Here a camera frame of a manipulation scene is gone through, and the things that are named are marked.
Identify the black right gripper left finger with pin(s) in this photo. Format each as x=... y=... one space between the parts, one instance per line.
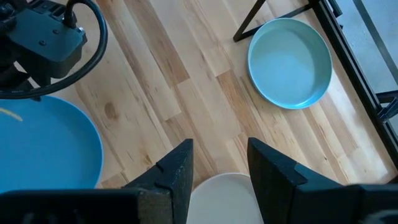
x=174 y=174

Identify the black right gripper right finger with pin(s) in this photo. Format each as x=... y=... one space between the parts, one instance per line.
x=273 y=186

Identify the light grey beige plate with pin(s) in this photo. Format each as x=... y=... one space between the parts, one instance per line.
x=220 y=202

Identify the bright blue plate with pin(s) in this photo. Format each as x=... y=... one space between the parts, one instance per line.
x=46 y=149

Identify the teal plate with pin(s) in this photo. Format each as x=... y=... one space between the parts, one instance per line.
x=289 y=62

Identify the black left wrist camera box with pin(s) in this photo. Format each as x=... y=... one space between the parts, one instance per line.
x=46 y=40

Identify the black aluminium rail frame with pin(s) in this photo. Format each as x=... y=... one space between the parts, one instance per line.
x=348 y=62

